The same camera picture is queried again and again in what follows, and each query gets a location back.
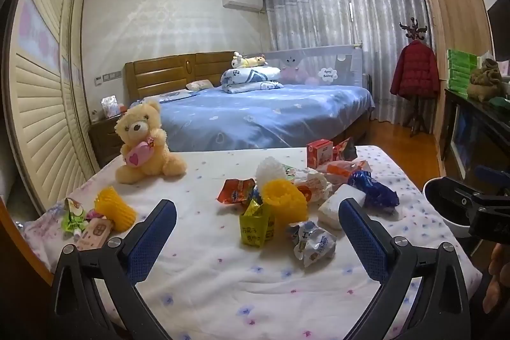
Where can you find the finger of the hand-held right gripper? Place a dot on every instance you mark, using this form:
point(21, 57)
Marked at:
point(490, 174)
point(462, 199)

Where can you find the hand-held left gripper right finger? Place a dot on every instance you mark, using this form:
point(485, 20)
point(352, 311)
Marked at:
point(360, 240)

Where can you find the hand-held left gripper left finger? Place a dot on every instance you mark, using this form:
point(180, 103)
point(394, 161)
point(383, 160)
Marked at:
point(153, 240)

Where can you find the round trash bin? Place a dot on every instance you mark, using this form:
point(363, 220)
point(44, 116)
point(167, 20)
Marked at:
point(454, 229)

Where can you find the white printed wrapper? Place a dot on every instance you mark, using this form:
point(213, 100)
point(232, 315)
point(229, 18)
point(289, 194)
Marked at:
point(312, 242)

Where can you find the blue foil wrapper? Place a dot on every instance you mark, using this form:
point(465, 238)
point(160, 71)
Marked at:
point(372, 188)

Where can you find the orange clear plastic wrapper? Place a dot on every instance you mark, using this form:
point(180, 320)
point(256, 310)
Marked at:
point(346, 168)

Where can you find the orange snack wrapper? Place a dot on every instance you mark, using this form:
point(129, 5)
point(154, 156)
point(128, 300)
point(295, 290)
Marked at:
point(236, 190)

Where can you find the green carton box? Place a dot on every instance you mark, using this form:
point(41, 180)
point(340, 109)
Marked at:
point(287, 169)

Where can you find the white foam fruit net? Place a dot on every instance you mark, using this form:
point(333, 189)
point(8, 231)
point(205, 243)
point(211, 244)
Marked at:
point(270, 169)

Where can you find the person's right hand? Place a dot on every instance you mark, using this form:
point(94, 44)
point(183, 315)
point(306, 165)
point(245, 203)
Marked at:
point(500, 264)

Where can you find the white tissue pack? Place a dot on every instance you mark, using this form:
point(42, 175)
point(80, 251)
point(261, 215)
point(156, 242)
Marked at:
point(338, 204)

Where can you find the dark cabinet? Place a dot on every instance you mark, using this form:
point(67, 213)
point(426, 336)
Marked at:
point(474, 133)

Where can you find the yellow foam fruit net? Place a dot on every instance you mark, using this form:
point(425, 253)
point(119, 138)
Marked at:
point(285, 200)
point(113, 208)

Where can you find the pink small carton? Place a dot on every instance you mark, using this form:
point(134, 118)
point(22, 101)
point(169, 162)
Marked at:
point(95, 234)

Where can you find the green cloth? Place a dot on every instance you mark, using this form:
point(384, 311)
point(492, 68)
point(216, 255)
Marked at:
point(498, 103)

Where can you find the white orange crumpled bag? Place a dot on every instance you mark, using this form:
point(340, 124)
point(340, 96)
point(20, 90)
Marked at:
point(312, 184)

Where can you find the green white candy wrapper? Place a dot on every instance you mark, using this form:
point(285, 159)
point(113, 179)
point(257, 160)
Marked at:
point(73, 218)

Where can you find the dark red snack packet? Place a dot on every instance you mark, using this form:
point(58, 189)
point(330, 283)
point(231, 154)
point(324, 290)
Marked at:
point(344, 149)

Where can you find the brown plush toy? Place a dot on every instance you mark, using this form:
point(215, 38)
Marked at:
point(484, 81)

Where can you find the red carton box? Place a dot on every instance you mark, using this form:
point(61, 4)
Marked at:
point(318, 153)

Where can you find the yellow green snack packet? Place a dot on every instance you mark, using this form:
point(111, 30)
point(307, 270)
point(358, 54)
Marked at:
point(257, 226)

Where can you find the stack of green boxes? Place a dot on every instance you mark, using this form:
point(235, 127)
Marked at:
point(460, 71)

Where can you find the yellow teddy bear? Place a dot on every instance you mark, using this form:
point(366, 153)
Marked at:
point(139, 133)

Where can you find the wooden nightstand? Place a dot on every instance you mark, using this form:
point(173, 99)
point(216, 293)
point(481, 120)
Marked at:
point(105, 141)

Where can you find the red down jacket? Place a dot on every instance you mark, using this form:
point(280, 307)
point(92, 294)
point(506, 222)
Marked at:
point(414, 71)

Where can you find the framed picture on stand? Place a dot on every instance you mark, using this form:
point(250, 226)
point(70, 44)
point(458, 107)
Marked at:
point(109, 107)

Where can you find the small pale pillow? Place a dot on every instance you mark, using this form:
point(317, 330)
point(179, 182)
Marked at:
point(198, 84)

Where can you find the bed with blue sheet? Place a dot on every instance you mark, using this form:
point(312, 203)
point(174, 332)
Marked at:
point(255, 113)

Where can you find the red jacket on stand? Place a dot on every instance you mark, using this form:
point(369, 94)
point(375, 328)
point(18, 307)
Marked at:
point(414, 30)

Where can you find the tall wooden wardrobe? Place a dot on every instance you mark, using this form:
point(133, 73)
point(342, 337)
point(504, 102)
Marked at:
point(454, 13)

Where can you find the wooden headboard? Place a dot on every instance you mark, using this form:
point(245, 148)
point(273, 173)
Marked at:
point(159, 75)

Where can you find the folded blue white quilt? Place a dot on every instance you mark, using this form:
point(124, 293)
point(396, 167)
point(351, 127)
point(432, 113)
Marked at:
point(251, 79)

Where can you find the yellow white plush toy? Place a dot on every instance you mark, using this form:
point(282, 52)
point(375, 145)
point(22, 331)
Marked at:
point(247, 61)

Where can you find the grey patterned curtains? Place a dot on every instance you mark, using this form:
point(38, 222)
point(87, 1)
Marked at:
point(318, 13)

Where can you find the wall switch panel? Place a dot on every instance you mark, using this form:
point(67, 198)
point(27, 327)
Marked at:
point(111, 76)

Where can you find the grey bed guard rail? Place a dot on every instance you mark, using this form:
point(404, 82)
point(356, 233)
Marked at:
point(314, 65)

